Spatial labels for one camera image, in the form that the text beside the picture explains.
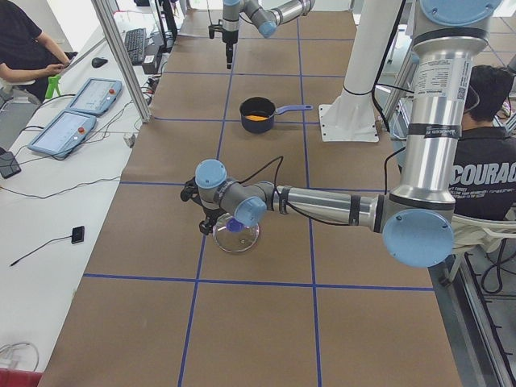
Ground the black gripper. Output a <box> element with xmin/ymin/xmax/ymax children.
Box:
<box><xmin>208</xmin><ymin>19</ymin><xmax>238</xmax><ymax>70</ymax></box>
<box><xmin>180</xmin><ymin>180</ymin><xmax>226</xmax><ymax>235</ymax></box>

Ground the glass pot lid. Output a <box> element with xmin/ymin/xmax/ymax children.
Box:
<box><xmin>213</xmin><ymin>214</ymin><xmax>260</xmax><ymax>253</ymax></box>

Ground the yellow corn cob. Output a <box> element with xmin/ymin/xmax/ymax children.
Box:
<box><xmin>245</xmin><ymin>114</ymin><xmax>268</xmax><ymax>122</ymax></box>

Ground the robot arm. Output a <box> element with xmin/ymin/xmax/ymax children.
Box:
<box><xmin>208</xmin><ymin>0</ymin><xmax>315</xmax><ymax>69</ymax></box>
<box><xmin>181</xmin><ymin>1</ymin><xmax>502</xmax><ymax>267</ymax></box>

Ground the dark blue saucepan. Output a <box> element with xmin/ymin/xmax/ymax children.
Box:
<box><xmin>239</xmin><ymin>97</ymin><xmax>313</xmax><ymax>134</ymax></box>

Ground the black keyboard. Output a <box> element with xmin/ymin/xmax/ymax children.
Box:
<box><xmin>124</xmin><ymin>28</ymin><xmax>147</xmax><ymax>65</ymax></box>

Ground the right teach pendant tablet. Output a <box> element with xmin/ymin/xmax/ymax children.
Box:
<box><xmin>68</xmin><ymin>77</ymin><xmax>123</xmax><ymax>117</ymax></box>

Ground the teach pendant tablet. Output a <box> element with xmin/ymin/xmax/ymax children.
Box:
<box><xmin>68</xmin><ymin>77</ymin><xmax>123</xmax><ymax>117</ymax></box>
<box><xmin>27</xmin><ymin>110</ymin><xmax>97</xmax><ymax>160</ymax></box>

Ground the black computer mouse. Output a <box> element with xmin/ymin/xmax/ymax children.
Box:
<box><xmin>91</xmin><ymin>57</ymin><xmax>108</xmax><ymax>69</ymax></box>

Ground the left teach pendant tablet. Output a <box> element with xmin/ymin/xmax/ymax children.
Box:
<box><xmin>27</xmin><ymin>110</ymin><xmax>97</xmax><ymax>160</ymax></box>

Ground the person in black shirt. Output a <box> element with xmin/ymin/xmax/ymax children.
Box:
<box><xmin>1</xmin><ymin>1</ymin><xmax>77</xmax><ymax>102</ymax></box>

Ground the white plastic chair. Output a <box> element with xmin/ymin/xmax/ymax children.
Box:
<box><xmin>439</xmin><ymin>214</ymin><xmax>515</xmax><ymax>286</ymax></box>

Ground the seated person black jacket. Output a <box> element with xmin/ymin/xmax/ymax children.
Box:
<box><xmin>449</xmin><ymin>64</ymin><xmax>515</xmax><ymax>221</ymax></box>

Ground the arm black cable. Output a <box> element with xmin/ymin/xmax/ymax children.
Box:
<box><xmin>237</xmin><ymin>156</ymin><xmax>360</xmax><ymax>227</ymax></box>

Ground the aluminium frame post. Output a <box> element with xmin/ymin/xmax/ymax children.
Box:
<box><xmin>91</xmin><ymin>0</ymin><xmax>151</xmax><ymax>123</ymax></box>

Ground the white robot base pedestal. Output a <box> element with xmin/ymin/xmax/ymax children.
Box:
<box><xmin>319</xmin><ymin>0</ymin><xmax>403</xmax><ymax>143</ymax></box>

